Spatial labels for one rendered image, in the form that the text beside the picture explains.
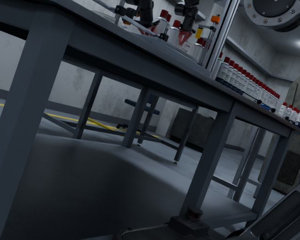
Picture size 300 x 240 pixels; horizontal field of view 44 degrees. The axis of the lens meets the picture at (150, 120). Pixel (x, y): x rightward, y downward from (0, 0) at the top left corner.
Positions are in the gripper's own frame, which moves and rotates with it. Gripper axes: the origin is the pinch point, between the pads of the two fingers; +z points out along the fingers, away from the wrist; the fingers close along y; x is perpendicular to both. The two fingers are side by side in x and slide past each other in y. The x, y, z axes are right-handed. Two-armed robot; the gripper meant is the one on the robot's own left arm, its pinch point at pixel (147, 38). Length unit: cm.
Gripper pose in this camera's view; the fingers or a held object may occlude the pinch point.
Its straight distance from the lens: 171.8
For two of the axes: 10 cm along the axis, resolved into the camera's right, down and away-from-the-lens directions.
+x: -6.4, 4.6, -6.1
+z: 0.5, 8.2, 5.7
